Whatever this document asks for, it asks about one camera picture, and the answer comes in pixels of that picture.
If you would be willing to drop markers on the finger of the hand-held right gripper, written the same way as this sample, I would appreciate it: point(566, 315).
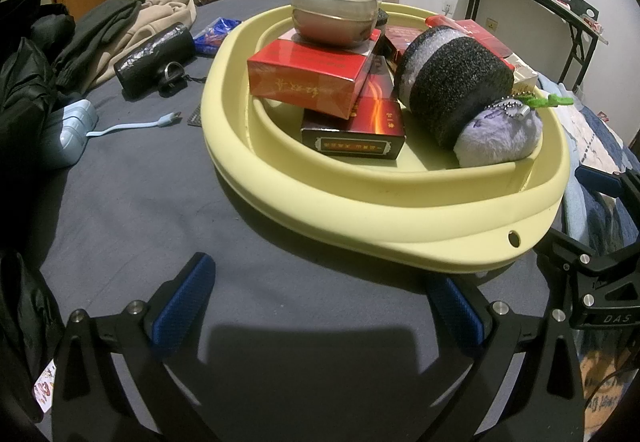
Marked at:
point(597, 179)
point(565, 247)

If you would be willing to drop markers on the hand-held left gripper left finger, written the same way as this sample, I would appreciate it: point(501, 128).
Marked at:
point(185, 302)

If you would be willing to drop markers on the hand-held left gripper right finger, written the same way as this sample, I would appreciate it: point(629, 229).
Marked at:
point(457, 314)

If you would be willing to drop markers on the yellow plastic basin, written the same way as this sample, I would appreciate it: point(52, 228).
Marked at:
point(400, 202)

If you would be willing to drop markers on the small black foam cylinder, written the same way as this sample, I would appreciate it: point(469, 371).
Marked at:
point(455, 81)

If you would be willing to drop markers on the red and silver carton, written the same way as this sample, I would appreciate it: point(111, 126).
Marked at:
point(475, 36)

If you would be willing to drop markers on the dark brown box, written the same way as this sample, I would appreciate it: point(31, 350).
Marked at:
point(360, 131)

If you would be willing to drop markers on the large black foam cylinder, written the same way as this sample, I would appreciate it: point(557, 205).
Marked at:
point(385, 19)

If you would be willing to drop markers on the round tin with black knob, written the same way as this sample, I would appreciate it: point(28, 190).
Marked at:
point(335, 16)

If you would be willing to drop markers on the blue plaid blanket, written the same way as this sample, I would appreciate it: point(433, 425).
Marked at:
point(590, 131)

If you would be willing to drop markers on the red and white boxes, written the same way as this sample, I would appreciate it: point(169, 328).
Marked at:
point(595, 25)

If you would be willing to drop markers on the printed paper tag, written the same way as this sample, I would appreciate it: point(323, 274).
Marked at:
point(44, 387)

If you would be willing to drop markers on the black chair back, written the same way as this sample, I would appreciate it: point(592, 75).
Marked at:
point(577, 1)

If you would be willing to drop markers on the small dark card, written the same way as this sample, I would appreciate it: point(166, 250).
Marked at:
point(195, 115)

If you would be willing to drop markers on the light blue case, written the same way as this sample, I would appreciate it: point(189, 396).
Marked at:
point(65, 136)

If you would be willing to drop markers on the black pouch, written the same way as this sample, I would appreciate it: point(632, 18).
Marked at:
point(150, 56)

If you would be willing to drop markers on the blue packet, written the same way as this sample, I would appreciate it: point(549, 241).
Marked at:
point(215, 34)

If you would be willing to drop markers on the dark green clothing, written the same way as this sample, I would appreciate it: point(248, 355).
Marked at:
point(95, 36)

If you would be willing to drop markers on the black jacket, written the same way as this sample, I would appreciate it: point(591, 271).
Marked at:
point(25, 71)

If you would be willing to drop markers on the beige clothing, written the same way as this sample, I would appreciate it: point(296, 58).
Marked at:
point(155, 16)

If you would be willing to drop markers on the yellow wall socket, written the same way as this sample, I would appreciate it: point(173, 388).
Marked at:
point(492, 23)

